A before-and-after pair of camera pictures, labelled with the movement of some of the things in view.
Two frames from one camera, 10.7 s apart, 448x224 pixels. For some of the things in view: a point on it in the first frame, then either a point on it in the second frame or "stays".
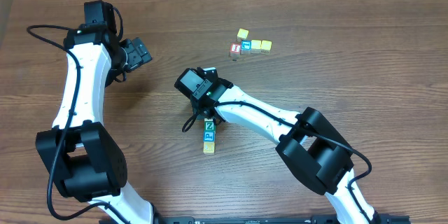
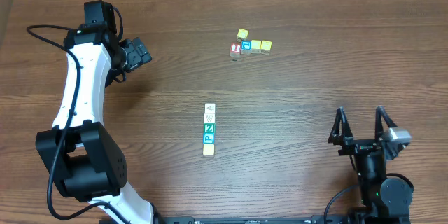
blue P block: (209, 136) stays
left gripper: (141, 53) stays
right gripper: (208, 114) → (361, 147)
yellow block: (208, 148) stays
